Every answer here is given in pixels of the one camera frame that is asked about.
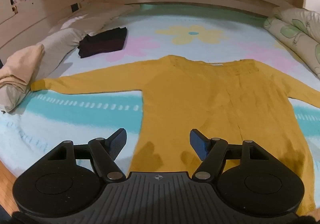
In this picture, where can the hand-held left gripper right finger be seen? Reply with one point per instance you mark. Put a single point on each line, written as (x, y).
(197, 144)

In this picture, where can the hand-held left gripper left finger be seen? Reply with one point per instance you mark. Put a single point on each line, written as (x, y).
(119, 140)

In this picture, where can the yellow knit sweater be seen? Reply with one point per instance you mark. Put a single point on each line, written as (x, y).
(187, 94)

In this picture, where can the floral bed sheet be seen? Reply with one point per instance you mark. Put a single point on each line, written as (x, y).
(82, 114)

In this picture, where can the dark folded garment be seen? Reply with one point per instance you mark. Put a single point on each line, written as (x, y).
(103, 42)

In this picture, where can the grey pillow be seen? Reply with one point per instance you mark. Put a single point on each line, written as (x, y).
(56, 45)

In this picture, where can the beige pillow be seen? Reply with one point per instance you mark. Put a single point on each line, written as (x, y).
(21, 66)

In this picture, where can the white crumpled sheet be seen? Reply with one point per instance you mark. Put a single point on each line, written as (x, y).
(97, 19)

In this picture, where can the floral quilt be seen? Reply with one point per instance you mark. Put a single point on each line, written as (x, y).
(297, 31)

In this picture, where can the wall socket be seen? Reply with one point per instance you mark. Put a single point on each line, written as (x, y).
(74, 7)

